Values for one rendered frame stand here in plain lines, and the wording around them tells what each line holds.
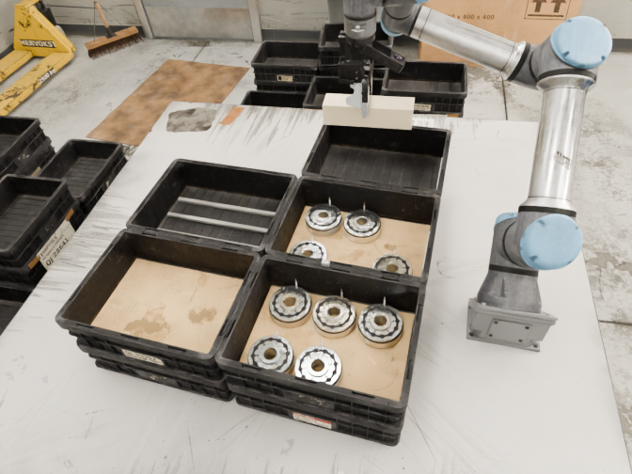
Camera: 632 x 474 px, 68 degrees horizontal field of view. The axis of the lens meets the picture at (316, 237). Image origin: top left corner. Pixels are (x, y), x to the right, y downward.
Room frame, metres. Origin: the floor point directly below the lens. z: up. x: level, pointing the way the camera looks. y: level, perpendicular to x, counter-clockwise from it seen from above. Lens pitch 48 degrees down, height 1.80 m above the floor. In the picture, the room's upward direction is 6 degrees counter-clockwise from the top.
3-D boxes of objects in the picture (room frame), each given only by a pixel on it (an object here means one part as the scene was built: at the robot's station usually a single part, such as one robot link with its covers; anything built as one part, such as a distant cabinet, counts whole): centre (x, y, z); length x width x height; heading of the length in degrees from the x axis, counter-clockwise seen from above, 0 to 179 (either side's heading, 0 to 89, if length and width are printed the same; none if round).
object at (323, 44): (2.58, -0.33, 0.37); 0.42 x 0.34 x 0.46; 74
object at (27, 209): (1.40, 1.20, 0.37); 0.40 x 0.30 x 0.45; 164
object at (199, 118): (1.73, 0.48, 0.71); 0.22 x 0.19 x 0.01; 74
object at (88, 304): (0.68, 0.37, 0.87); 0.40 x 0.30 x 0.11; 70
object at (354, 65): (1.11, -0.15, 1.23); 0.09 x 0.08 x 0.12; 74
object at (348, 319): (0.60, -0.02, 0.86); 0.10 x 0.10 x 0.01
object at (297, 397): (0.54, 0.00, 0.87); 0.40 x 0.30 x 0.11; 70
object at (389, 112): (1.10, -0.18, 1.08); 0.24 x 0.06 x 0.06; 74
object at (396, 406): (0.54, 0.00, 0.92); 0.40 x 0.30 x 0.02; 70
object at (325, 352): (0.47, 0.02, 0.86); 0.10 x 0.10 x 0.01
